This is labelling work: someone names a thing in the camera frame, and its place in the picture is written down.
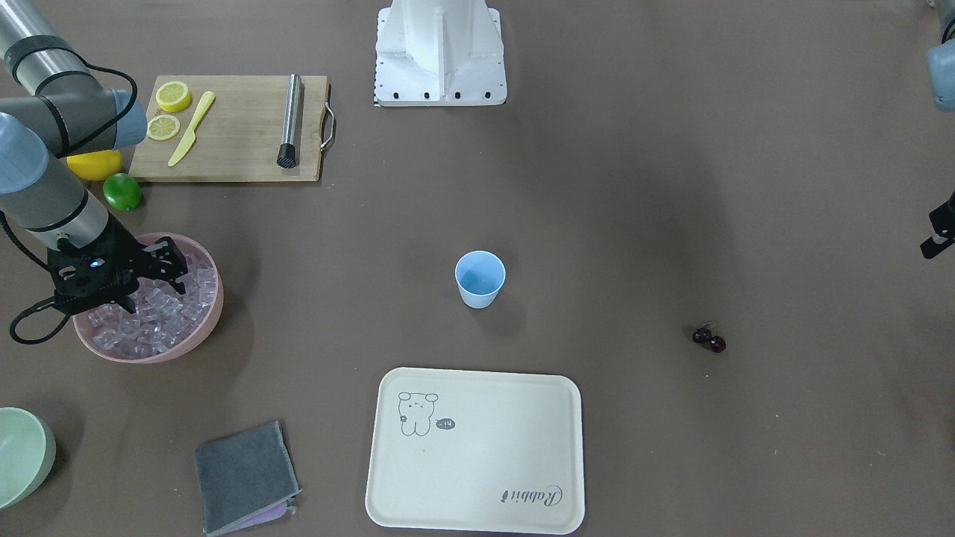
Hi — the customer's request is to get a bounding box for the green lime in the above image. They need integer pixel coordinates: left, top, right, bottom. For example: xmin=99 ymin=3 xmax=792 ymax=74
xmin=102 ymin=173 xmax=143 ymax=211

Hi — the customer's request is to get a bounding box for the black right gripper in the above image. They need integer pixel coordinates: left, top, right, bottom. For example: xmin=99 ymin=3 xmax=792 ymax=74
xmin=47 ymin=216 xmax=188 ymax=315

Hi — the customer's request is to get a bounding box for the grey folded cloth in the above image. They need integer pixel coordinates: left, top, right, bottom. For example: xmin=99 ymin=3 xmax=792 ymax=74
xmin=194 ymin=419 xmax=301 ymax=536

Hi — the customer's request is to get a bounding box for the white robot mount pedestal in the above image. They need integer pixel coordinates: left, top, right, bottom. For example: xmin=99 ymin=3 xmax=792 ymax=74
xmin=373 ymin=1 xmax=508 ymax=107

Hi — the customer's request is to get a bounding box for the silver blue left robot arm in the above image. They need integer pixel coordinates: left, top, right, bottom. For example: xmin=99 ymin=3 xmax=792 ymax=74
xmin=920 ymin=1 xmax=954 ymax=260

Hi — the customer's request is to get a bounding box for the dark red cherry pair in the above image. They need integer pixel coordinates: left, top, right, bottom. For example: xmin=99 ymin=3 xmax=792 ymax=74
xmin=690 ymin=321 xmax=727 ymax=354

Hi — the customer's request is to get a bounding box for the lemon half slice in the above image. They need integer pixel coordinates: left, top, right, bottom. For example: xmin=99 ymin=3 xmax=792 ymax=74
xmin=154 ymin=81 xmax=193 ymax=113

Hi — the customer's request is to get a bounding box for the light blue plastic cup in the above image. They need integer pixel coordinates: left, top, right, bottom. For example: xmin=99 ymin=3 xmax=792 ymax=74
xmin=454 ymin=251 xmax=506 ymax=310

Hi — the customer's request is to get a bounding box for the whole yellow lemon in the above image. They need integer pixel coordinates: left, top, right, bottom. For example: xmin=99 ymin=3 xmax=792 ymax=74
xmin=66 ymin=150 xmax=124 ymax=181

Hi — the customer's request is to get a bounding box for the mint green bowl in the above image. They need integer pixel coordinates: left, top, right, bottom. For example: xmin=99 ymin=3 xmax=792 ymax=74
xmin=1 ymin=407 xmax=57 ymax=509

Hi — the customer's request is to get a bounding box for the cream rabbit serving tray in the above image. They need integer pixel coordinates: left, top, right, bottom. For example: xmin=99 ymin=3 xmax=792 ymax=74
xmin=365 ymin=367 xmax=586 ymax=535

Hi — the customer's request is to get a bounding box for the pink bowl of ice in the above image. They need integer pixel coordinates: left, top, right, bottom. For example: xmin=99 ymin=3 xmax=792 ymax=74
xmin=72 ymin=233 xmax=225 ymax=364

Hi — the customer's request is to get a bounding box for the steel muddler black tip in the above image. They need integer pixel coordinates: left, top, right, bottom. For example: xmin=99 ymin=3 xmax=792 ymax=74
xmin=276 ymin=72 xmax=303 ymax=169

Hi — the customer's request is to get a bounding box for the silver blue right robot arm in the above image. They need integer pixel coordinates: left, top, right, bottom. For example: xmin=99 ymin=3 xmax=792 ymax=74
xmin=1 ymin=1 xmax=187 ymax=316

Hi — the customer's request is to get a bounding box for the yellow plastic knife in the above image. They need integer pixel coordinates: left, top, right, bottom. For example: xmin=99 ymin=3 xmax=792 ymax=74
xmin=166 ymin=91 xmax=217 ymax=167

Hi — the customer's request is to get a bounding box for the thin lemon slice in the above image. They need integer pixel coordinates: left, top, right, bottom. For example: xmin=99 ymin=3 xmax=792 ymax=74
xmin=146 ymin=113 xmax=181 ymax=142

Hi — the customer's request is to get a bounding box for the wooden cutting board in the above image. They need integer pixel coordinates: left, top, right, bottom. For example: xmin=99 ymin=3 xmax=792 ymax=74
xmin=129 ymin=75 xmax=334 ymax=183

